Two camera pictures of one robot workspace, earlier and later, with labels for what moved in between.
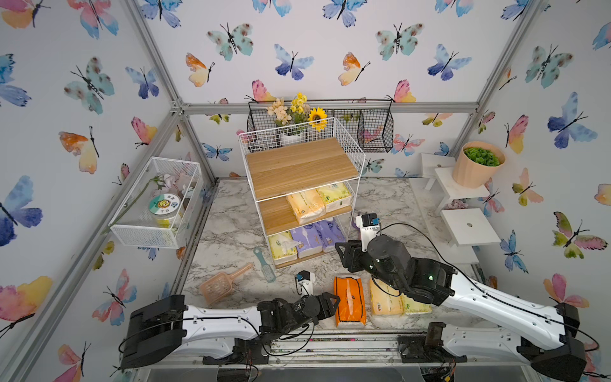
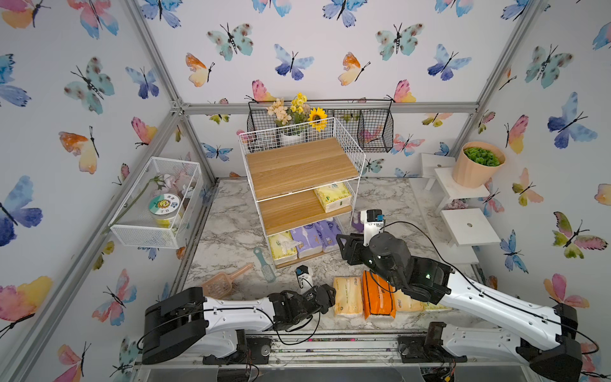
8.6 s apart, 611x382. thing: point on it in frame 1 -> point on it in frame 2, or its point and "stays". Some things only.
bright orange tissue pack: x=352 y=307 -> x=379 y=295
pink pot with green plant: x=476 y=164 stays
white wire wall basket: x=161 y=204 stays
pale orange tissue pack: x=307 y=205 -> x=348 y=298
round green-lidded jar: x=163 y=208 stays
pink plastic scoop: x=217 y=286 stays
